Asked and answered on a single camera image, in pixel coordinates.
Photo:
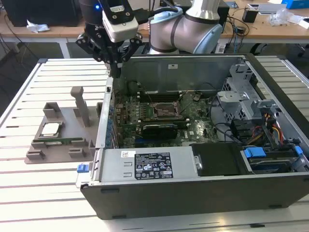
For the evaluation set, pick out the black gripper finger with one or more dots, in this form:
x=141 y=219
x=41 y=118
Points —
x=96 y=53
x=132 y=48

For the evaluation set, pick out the silver CPU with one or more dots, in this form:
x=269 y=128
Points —
x=51 y=129

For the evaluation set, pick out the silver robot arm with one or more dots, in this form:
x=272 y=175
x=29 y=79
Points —
x=164 y=31

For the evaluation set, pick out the CPU socket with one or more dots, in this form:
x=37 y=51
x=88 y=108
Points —
x=166 y=115

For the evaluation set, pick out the wooden office desk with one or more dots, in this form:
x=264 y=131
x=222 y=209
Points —
x=265 y=31
x=60 y=30

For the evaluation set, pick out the black round board component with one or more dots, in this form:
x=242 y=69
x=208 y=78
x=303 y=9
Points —
x=132 y=87

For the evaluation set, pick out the black RAM slot row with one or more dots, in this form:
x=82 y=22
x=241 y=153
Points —
x=169 y=120
x=157 y=96

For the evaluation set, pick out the large black computer tower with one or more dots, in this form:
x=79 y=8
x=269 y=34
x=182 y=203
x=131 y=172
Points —
x=36 y=12

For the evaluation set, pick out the crumpled white paper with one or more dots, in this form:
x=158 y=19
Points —
x=36 y=27

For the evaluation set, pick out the grey parts rack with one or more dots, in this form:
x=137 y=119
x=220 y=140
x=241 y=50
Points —
x=70 y=130

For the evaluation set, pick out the black graphics card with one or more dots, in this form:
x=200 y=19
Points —
x=159 y=131

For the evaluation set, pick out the green RAM stick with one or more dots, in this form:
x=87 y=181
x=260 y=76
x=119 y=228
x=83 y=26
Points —
x=72 y=139

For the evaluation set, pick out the green motherboard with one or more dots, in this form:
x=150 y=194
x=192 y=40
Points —
x=195 y=120

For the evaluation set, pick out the silver metal drive cage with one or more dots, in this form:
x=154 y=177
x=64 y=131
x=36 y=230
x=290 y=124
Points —
x=231 y=96

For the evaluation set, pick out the silver power supply with label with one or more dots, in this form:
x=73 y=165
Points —
x=113 y=166

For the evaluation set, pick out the blue case latch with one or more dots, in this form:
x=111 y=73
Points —
x=82 y=168

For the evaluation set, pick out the black connector block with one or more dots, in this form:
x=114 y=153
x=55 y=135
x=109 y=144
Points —
x=240 y=130

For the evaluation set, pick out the black plastic bay cover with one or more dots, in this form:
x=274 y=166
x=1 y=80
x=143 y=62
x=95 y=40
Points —
x=217 y=159

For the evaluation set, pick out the white flat carton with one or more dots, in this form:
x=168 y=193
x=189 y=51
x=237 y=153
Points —
x=272 y=8

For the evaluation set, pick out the clear plastic bag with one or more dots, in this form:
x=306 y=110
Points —
x=280 y=17

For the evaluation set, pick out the blue disk carrier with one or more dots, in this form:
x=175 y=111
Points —
x=254 y=152

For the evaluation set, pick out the black open PC case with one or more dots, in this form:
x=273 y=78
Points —
x=193 y=200

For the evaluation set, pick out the blue carton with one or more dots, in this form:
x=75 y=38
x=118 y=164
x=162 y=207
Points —
x=297 y=3

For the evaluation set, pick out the small white box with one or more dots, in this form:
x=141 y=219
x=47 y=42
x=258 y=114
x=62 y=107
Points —
x=304 y=23

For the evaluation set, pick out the small blue plastic tab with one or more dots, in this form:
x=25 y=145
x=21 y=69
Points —
x=299 y=149

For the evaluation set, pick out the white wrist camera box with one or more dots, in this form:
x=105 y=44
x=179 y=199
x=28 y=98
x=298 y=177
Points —
x=123 y=29

